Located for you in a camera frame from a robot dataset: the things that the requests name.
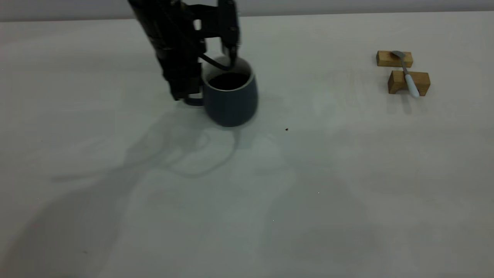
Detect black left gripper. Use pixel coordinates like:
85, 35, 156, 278
127, 0, 206, 102

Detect dark grey ceramic mug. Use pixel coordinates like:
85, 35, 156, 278
184, 56, 258, 128

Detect grey spoon with white handle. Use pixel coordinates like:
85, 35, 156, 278
391, 51, 420, 98

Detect dark coffee liquid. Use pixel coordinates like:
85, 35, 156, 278
208, 72, 250, 91

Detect flat rectangular wooden block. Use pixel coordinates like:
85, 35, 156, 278
376, 51, 413, 68

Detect arched wooden block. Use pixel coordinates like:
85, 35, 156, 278
387, 70, 431, 97

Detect black left camera cable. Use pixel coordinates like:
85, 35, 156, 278
199, 53, 234, 72

